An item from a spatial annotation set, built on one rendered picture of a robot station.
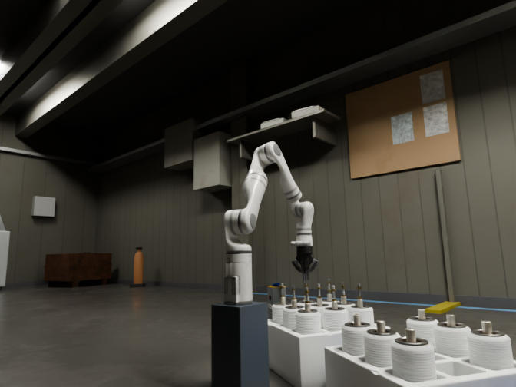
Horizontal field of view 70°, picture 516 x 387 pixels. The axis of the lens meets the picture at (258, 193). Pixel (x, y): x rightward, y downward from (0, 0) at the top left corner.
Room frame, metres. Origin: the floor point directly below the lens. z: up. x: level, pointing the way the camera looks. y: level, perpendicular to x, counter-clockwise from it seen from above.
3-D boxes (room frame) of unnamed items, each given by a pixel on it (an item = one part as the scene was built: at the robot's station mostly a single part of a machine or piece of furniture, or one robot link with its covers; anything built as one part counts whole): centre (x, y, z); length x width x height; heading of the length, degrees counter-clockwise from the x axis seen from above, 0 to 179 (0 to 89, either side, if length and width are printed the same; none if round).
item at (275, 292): (1.84, -0.08, 0.16); 0.07 x 0.07 x 0.31; 20
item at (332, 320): (1.48, -0.29, 0.16); 0.10 x 0.10 x 0.18
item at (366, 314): (1.52, -0.40, 0.16); 0.10 x 0.10 x 0.18
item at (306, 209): (1.69, -0.21, 0.63); 0.09 x 0.07 x 0.15; 41
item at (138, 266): (6.22, 2.03, 0.32); 0.29 x 0.28 x 0.65; 49
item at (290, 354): (1.59, -0.25, 0.09); 0.39 x 0.39 x 0.18; 20
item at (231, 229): (1.32, 0.08, 0.54); 0.09 x 0.09 x 0.17; 68
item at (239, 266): (1.32, 0.07, 0.39); 0.09 x 0.09 x 0.17; 49
